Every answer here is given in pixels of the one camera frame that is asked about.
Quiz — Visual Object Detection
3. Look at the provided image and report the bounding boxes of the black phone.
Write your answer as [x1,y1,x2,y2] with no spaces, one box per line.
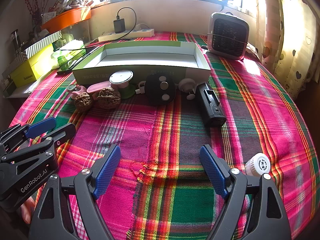
[57,45,100,75]

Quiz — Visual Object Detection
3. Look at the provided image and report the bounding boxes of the orange box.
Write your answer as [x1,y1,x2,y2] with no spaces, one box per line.
[41,7,92,33]

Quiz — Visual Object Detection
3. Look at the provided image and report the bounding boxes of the green white striped box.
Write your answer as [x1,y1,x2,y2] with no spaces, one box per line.
[1,30,63,80]

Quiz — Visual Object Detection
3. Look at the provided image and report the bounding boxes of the red dried branches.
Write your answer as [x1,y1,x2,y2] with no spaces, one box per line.
[22,0,42,28]

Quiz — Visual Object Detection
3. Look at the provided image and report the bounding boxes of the white round plastic hook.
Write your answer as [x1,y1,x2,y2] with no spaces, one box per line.
[178,78,198,100]

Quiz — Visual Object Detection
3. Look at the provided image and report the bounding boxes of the white power strip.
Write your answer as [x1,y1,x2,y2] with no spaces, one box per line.
[98,29,155,42]

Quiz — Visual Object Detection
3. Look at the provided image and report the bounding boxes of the heart print curtain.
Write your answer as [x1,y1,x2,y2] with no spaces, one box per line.
[257,0,318,100]

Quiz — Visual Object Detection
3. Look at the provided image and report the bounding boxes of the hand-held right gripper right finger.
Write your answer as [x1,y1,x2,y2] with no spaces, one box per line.
[199,144,292,240]

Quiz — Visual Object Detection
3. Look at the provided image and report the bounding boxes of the black oval holder silver discs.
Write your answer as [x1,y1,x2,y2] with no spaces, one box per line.
[145,73,176,105]

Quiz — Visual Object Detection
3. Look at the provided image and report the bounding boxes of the long pink plastic clip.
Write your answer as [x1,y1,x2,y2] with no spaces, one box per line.
[87,81,118,99]

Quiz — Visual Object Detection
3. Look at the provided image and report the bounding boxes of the black charging cable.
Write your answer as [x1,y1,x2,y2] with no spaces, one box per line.
[56,7,137,52]

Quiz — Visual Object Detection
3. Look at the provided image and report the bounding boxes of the green tissue pack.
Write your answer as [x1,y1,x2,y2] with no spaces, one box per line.
[51,40,87,69]

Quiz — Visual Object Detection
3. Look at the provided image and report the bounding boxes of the black battery charger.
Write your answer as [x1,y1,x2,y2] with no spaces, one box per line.
[195,82,227,128]

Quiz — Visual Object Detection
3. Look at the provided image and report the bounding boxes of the brown walnut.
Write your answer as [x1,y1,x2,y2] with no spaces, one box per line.
[74,92,95,112]
[97,87,122,109]

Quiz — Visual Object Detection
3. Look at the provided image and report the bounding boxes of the grey portable heater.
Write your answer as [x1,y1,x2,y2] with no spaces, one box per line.
[207,12,250,60]

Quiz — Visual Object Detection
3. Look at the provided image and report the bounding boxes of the clear glass tank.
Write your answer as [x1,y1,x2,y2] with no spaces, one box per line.
[60,20,90,43]

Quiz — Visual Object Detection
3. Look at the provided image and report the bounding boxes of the white round cap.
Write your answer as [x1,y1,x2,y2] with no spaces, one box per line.
[244,153,271,177]

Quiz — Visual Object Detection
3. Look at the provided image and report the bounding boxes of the green cardboard box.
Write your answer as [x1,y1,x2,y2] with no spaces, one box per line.
[72,40,212,85]

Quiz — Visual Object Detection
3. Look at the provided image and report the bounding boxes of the glass jar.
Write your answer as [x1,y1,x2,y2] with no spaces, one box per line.
[10,30,22,53]

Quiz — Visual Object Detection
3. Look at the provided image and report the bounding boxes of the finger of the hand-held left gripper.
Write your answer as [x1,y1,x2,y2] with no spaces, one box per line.
[0,117,57,153]
[0,123,76,197]

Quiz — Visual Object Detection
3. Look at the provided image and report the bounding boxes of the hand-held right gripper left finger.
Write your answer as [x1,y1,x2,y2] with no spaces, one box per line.
[28,144,122,240]

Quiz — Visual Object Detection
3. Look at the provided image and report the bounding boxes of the black power adapter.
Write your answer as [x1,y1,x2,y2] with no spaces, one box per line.
[114,18,125,33]

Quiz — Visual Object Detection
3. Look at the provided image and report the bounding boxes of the white-topped green spool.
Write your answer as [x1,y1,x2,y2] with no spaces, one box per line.
[109,70,137,99]

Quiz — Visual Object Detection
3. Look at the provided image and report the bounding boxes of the plaid pink green tablecloth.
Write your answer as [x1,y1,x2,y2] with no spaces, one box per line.
[9,31,320,240]

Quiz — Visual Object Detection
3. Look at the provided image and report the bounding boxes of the pink nail clipper with lens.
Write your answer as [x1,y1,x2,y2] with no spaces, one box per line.
[67,84,87,100]

